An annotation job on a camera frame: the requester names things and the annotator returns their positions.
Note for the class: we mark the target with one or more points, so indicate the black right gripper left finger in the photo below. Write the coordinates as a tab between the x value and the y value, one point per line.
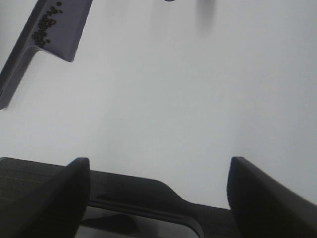
54	209

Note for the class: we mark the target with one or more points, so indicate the purple plastic dustpan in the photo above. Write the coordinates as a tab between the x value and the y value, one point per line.
64	36

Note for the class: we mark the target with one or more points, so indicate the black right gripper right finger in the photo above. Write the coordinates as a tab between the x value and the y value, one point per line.
264	208

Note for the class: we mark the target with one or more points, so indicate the pile of coffee beans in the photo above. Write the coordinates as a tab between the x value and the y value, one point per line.
46	21

